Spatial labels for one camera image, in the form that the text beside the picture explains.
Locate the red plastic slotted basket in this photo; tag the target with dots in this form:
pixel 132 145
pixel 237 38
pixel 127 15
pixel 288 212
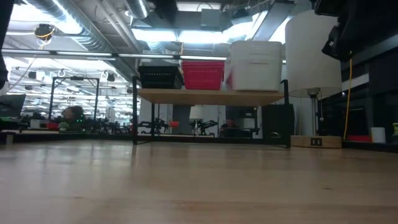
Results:
pixel 202 63
pixel 202 79

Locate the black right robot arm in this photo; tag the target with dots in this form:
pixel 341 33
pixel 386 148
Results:
pixel 367 21

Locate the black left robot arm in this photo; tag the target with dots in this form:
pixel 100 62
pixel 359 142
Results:
pixel 3 31

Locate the small background white lamp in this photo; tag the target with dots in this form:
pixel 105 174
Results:
pixel 196 112

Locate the small orange object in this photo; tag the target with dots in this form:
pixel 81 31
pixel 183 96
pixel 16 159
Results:
pixel 174 124

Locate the person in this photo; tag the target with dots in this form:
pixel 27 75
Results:
pixel 73 113
pixel 230 123

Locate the black monitor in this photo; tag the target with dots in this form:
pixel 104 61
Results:
pixel 245 113

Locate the black box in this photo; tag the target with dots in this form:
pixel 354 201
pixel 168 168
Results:
pixel 276 121

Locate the grey ceiling box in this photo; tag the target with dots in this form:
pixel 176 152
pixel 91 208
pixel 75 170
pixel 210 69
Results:
pixel 211 18

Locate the long metal light bar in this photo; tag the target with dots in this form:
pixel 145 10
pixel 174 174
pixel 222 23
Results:
pixel 93 53

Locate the white lamp with wooden base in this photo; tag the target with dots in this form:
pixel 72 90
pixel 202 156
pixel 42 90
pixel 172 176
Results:
pixel 311 53

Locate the flat red object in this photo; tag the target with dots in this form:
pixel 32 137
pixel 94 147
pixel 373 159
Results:
pixel 359 138

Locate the white cylindrical cup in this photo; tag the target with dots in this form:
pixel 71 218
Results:
pixel 377 135

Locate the dark laptop screen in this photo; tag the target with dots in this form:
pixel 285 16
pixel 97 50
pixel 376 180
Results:
pixel 12 105

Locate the yellow-green object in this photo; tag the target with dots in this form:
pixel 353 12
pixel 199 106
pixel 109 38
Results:
pixel 395 129

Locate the wooden shelf with black frame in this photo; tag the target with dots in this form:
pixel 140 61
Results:
pixel 211 97

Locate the black metal rig frame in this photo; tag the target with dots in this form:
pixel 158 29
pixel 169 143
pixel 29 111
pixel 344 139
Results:
pixel 62 78

